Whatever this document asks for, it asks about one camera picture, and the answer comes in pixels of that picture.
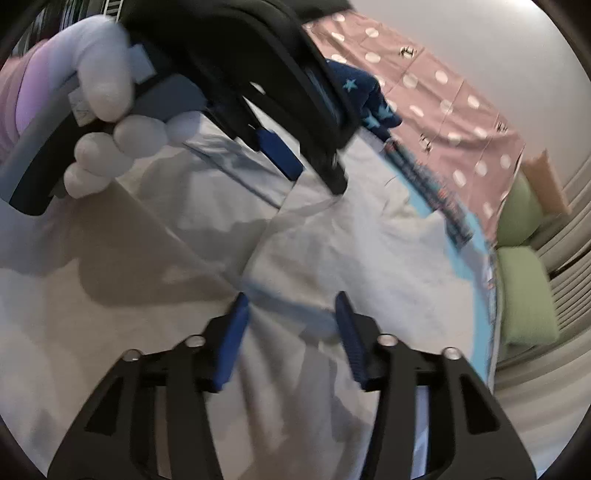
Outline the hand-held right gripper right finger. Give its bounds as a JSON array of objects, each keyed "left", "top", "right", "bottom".
[{"left": 335, "top": 291, "right": 539, "bottom": 480}]

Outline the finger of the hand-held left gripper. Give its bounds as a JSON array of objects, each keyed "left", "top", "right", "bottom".
[
  {"left": 208, "top": 88, "right": 303, "bottom": 182},
  {"left": 252, "top": 28, "right": 356, "bottom": 195}
]

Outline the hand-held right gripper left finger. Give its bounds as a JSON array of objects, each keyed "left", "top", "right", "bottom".
[{"left": 46, "top": 292, "right": 252, "bottom": 480}]

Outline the white cotton garment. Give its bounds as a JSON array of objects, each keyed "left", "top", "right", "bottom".
[{"left": 0, "top": 111, "right": 497, "bottom": 480}]

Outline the person's left forearm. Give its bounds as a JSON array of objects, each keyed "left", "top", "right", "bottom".
[{"left": 0, "top": 39, "right": 75, "bottom": 158}]

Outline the person's left hand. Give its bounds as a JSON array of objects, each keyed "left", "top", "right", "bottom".
[{"left": 48, "top": 18, "right": 206, "bottom": 200}]

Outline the navy star print cloth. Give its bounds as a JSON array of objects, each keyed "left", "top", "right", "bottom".
[{"left": 323, "top": 60, "right": 402, "bottom": 139}]

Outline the pink polka dot sheet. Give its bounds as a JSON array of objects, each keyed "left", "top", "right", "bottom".
[{"left": 305, "top": 11, "right": 527, "bottom": 241}]

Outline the blue geometric print blanket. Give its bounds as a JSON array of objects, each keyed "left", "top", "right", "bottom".
[{"left": 383, "top": 138, "right": 499, "bottom": 388}]

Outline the green cushion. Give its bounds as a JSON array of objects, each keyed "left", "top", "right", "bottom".
[
  {"left": 498, "top": 175, "right": 546, "bottom": 246},
  {"left": 496, "top": 247, "right": 561, "bottom": 347}
]

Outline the beige wooden board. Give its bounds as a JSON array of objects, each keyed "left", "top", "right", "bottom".
[{"left": 522, "top": 150, "right": 573, "bottom": 215}]

